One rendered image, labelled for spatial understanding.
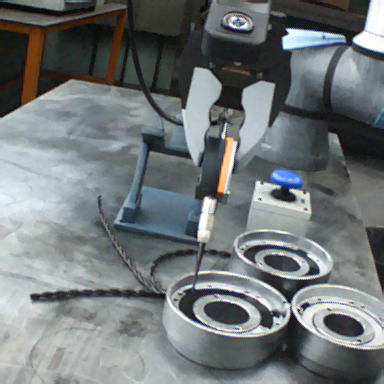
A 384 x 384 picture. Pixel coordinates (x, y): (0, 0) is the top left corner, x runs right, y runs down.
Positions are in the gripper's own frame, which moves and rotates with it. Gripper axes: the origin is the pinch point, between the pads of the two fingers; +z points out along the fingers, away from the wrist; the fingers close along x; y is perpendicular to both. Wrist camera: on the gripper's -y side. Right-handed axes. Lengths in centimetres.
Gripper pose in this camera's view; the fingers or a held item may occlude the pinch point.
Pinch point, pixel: (218, 158)
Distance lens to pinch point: 55.4
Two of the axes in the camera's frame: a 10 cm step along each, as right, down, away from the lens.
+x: -9.8, -2.0, 0.2
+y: 0.9, -3.5, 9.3
